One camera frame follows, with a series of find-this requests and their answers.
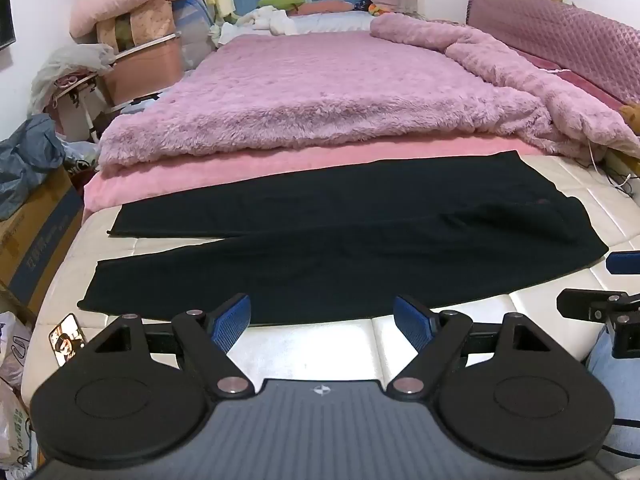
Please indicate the small white-legged table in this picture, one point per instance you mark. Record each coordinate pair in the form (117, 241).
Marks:
(82, 90)

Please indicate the white crumpled cloth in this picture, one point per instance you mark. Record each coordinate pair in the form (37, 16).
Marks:
(262, 20)

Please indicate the white printed plastic bag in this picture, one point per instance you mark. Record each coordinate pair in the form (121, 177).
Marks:
(14, 350)

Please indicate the white pillow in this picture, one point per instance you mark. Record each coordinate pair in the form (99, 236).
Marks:
(335, 22)

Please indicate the person's light blue clothing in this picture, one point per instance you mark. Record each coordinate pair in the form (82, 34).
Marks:
(617, 385)

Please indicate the colourful small toy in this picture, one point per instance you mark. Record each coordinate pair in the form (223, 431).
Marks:
(377, 9)

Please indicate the pink quilted headboard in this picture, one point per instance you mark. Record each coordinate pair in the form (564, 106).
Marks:
(560, 30)

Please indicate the smartphone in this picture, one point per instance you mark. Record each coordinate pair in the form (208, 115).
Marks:
(66, 341)

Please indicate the brown plush toy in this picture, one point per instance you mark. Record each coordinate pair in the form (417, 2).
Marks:
(631, 117)

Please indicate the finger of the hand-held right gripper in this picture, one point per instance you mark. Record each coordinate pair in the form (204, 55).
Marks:
(622, 262)
(580, 302)

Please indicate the orange pillow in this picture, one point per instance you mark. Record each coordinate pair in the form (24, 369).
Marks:
(325, 6)

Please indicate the green pillow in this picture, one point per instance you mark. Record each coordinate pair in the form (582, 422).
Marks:
(280, 0)

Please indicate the pink fluffy blanket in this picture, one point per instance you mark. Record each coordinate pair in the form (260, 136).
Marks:
(325, 85)

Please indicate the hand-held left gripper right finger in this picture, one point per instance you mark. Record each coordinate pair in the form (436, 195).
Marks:
(412, 317)

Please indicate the pink storage box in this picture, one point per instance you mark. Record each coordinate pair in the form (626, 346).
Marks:
(145, 70)

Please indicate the black wall screen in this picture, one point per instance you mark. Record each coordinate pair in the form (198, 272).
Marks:
(6, 12)

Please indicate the pink bed sheet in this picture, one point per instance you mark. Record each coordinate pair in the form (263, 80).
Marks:
(200, 180)

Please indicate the black pants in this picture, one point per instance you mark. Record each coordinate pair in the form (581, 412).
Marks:
(350, 240)

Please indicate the cardboard box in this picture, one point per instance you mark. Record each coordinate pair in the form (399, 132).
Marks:
(40, 240)

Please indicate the brown floral quilt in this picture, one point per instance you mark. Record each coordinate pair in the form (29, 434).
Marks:
(145, 20)

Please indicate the clear plastic bag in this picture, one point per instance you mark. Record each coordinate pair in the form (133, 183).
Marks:
(12, 430)

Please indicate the grey blue cloth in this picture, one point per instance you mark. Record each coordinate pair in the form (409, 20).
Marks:
(27, 160)

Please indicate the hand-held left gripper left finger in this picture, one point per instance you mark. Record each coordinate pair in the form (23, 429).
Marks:
(232, 317)

